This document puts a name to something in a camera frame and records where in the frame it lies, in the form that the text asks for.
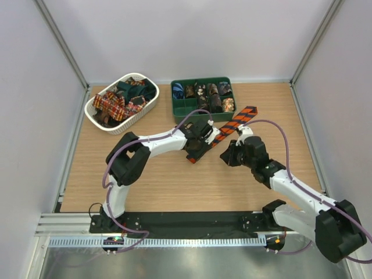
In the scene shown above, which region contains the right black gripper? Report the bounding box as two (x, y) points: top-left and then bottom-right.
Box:
(220, 139), (256, 169)

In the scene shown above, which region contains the orange navy striped tie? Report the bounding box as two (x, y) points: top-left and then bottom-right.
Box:
(186, 106), (258, 164)

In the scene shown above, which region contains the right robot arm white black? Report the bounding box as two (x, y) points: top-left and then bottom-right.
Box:
(220, 136), (367, 263)

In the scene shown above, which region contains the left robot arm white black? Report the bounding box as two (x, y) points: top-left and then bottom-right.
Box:
(96, 120), (220, 233)

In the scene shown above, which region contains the beige red rolled tie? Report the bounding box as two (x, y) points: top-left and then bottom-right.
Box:
(221, 98), (235, 113)

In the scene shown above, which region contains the dark floral rolled tie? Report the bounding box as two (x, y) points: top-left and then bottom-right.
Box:
(195, 83), (210, 112)

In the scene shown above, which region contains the brown camouflage rolled tie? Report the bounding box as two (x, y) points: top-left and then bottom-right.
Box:
(184, 84), (195, 99)

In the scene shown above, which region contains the green divided organizer tray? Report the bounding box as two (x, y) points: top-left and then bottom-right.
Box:
(170, 77), (237, 124)

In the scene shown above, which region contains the blue grey rolled tie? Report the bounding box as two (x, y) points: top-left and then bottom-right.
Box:
(217, 81), (233, 96)

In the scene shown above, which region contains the dark green tie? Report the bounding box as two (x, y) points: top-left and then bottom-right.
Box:
(116, 77), (157, 104)

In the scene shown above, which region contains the white plastic basket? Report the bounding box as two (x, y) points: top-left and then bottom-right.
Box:
(84, 73), (160, 135)

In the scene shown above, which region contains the red yellow patterned tie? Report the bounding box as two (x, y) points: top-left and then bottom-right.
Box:
(92, 91), (147, 121)

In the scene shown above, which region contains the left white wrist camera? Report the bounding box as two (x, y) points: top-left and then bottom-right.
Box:
(205, 120), (220, 145)

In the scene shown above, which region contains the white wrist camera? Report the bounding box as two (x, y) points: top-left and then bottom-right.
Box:
(205, 120), (220, 145)
(235, 124), (254, 146)

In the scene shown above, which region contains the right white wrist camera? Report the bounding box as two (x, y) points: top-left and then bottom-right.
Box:
(235, 124), (254, 146)

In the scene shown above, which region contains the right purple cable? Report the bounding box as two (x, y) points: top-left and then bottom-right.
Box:
(239, 119), (372, 264)

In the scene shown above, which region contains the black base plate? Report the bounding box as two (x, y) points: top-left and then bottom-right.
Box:
(89, 210), (298, 239)

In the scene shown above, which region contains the slotted grey cable duct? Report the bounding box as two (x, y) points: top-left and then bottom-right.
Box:
(48, 235), (266, 248)

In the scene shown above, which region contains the right aluminium frame post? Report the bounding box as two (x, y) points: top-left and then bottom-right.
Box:
(289, 0), (344, 195)

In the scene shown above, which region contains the aluminium frame post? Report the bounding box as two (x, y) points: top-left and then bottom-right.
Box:
(289, 0), (344, 195)
(33, 0), (91, 213)

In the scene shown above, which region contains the left aluminium frame post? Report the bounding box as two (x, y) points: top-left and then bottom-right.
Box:
(33, 0), (91, 213)

